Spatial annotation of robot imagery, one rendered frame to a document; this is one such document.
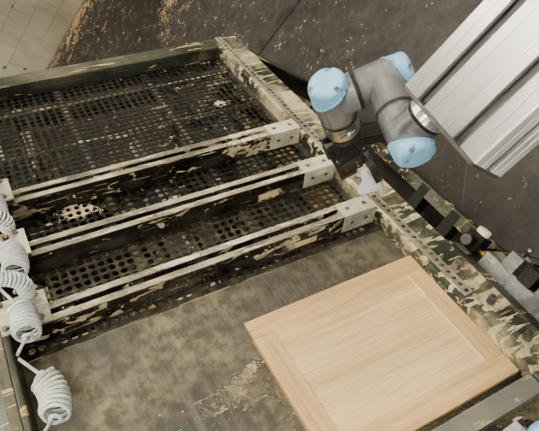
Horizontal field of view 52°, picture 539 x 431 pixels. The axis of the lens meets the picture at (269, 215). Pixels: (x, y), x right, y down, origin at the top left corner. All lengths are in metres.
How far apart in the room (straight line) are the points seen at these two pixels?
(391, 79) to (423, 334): 0.76
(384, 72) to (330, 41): 2.38
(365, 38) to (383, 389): 2.24
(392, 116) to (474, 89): 0.59
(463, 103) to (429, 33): 2.63
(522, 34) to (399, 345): 1.18
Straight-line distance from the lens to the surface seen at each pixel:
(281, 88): 2.31
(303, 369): 1.42
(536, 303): 1.73
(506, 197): 2.59
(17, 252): 1.46
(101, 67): 2.45
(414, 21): 3.12
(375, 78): 1.05
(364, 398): 1.40
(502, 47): 0.42
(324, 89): 1.03
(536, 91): 0.40
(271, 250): 1.61
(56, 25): 6.55
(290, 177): 1.82
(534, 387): 1.55
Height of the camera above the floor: 2.38
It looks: 45 degrees down
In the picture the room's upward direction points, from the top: 77 degrees counter-clockwise
